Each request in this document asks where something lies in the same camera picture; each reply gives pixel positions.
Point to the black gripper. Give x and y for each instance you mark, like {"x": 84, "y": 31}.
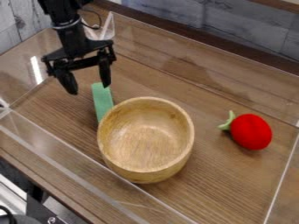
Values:
{"x": 79, "y": 53}

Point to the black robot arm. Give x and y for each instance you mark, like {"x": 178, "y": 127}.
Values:
{"x": 63, "y": 12}

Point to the green flat stick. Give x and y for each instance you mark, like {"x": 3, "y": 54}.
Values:
{"x": 103, "y": 100}

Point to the brown wooden bowl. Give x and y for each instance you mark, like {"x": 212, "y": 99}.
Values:
{"x": 146, "y": 136}

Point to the red toy strawberry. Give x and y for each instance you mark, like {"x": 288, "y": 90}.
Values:
{"x": 250, "y": 131}

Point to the black metal stand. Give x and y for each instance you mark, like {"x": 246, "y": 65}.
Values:
{"x": 37, "y": 210}

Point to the clear acrylic corner bracket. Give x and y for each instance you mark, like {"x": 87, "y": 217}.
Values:
{"x": 100, "y": 32}

